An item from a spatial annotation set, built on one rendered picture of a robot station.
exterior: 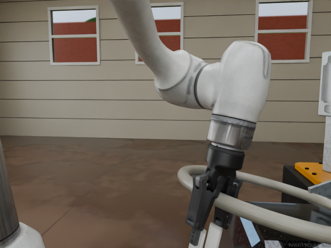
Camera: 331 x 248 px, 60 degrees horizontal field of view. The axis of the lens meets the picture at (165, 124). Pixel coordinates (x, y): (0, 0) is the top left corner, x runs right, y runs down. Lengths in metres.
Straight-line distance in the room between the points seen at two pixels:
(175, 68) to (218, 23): 6.68
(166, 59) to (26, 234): 0.40
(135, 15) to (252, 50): 0.23
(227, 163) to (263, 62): 0.20
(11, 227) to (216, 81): 0.42
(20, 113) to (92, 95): 2.09
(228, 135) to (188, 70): 0.17
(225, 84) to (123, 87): 6.88
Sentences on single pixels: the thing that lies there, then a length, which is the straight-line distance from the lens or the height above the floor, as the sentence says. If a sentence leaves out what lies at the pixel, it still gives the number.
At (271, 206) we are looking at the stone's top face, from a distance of 1.37.
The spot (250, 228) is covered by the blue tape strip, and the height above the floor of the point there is 0.81.
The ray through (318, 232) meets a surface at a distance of 0.59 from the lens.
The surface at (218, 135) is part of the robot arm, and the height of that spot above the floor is 1.25.
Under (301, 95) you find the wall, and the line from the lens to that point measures 7.48.
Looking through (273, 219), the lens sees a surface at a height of 1.11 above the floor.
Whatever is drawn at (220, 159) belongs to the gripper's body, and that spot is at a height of 1.20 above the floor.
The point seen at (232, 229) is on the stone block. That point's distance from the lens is 1.30.
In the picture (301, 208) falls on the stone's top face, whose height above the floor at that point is 0.82.
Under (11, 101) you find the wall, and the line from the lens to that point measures 8.80.
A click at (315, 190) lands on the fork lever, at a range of 1.01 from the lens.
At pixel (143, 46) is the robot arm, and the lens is 0.54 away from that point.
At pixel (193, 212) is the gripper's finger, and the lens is 0.57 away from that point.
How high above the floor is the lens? 1.34
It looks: 8 degrees down
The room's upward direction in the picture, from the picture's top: straight up
